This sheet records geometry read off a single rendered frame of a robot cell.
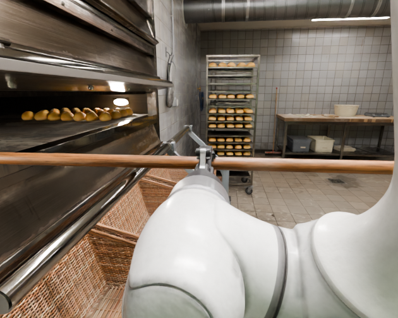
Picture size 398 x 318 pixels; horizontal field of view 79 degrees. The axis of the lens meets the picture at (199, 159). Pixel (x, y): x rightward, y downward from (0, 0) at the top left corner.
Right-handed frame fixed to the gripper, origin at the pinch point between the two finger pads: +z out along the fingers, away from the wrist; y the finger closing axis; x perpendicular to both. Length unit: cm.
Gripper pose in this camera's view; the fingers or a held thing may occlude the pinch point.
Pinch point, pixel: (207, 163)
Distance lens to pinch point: 55.8
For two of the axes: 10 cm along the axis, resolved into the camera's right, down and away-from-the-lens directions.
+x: 10.0, 0.2, -0.9
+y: 0.0, 9.7, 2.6
